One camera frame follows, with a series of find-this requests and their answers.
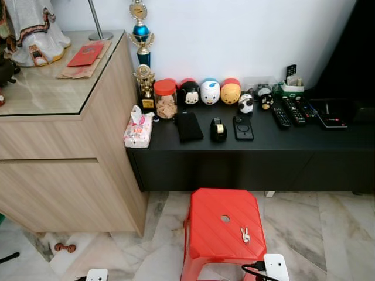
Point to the silver keys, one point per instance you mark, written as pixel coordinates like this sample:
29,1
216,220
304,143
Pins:
245,237

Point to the black set-top box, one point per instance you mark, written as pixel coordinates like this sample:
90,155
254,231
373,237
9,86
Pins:
331,120

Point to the black remote control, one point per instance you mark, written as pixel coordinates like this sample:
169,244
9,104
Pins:
295,111
280,117
309,110

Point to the black television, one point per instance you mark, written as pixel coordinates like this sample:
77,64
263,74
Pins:
351,52

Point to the green white holder box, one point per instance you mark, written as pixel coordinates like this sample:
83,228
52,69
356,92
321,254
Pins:
292,91

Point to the small black upright remote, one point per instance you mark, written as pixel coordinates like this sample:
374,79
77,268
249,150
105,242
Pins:
291,71

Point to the small black figurine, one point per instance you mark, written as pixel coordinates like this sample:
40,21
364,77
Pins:
266,99

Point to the small white block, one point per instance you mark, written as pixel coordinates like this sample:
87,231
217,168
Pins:
269,194

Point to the black TV console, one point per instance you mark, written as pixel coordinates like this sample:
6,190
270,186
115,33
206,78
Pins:
246,167

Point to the black phone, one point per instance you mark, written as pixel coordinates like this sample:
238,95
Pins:
243,129

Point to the clear plastic box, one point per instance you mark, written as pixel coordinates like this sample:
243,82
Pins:
255,84

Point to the small panda figurine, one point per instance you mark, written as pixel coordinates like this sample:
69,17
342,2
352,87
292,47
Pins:
246,104

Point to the yellow bear plush toy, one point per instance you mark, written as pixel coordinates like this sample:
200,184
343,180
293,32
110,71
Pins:
231,92

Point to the black tape dispenser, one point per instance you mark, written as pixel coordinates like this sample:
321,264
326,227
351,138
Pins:
218,133

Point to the white duck plush toy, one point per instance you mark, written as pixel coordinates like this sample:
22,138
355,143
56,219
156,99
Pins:
210,92

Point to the red plastic stool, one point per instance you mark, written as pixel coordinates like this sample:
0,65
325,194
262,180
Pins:
217,234

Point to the black wallet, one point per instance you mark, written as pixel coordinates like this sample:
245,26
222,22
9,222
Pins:
188,127

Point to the black mouse plush toy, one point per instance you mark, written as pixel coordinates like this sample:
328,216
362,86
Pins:
189,93

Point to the red lid glass jar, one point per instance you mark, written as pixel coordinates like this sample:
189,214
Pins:
166,105

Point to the floral tissue pack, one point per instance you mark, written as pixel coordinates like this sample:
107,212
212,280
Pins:
138,132

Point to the small gold trophy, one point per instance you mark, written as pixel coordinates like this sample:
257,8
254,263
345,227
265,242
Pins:
145,79

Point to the tall blue gold trophy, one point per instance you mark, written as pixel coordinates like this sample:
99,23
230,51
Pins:
140,30

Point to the silver lamp stand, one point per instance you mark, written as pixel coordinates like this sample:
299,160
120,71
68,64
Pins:
101,36

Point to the red envelope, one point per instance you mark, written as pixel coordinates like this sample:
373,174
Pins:
85,54

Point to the brown paper envelope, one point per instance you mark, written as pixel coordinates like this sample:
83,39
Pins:
76,72

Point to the light wood cabinet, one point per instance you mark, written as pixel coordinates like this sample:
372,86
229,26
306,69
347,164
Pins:
58,170

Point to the white porcelain figurine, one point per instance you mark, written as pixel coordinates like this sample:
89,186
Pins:
32,35

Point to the dark figurine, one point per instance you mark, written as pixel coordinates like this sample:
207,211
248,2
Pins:
7,70

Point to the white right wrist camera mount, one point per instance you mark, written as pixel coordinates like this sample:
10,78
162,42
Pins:
275,268

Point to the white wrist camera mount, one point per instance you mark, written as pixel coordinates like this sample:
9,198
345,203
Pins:
97,276
275,268

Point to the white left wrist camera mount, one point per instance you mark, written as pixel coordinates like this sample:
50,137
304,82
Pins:
97,276

